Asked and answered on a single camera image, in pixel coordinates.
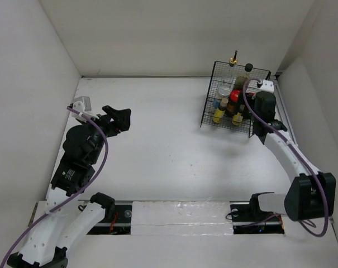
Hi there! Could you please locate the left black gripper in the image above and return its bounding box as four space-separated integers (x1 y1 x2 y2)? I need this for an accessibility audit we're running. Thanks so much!
80 105 131 163

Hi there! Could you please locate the dark sauce bottle black cap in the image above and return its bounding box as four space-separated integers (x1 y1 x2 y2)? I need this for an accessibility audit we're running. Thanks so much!
234 63 253 90

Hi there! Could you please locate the red lid sauce jar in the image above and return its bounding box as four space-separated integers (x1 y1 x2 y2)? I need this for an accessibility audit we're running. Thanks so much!
225 89 242 117

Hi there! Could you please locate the small yellow bottle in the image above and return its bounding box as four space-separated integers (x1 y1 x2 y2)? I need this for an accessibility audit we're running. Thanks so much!
232 112 244 126
212 98 228 123

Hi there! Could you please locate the clear oil bottle gold spout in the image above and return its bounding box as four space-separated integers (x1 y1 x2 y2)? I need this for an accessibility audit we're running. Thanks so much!
223 50 238 86

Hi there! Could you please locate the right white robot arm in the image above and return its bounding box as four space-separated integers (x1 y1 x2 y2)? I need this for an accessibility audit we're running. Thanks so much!
248 91 336 221

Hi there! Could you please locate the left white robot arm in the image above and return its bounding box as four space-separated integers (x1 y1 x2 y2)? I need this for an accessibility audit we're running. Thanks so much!
0 101 131 267

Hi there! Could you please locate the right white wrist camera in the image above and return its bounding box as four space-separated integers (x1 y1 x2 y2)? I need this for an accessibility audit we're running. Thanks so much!
256 80 274 93

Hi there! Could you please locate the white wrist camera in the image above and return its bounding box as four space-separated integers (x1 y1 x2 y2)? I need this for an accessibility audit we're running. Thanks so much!
69 96 99 122
256 80 274 93

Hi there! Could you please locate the black wire rack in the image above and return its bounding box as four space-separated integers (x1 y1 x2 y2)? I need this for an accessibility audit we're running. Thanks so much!
201 61 272 137

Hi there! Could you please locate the aluminium side rail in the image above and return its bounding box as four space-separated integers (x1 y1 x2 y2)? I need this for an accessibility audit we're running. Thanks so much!
270 75 298 145

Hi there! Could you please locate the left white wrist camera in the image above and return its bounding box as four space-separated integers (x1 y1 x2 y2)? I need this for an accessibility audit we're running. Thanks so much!
69 96 99 122

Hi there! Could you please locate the black mounting rail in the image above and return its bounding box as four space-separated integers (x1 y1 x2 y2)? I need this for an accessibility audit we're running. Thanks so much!
89 200 285 236

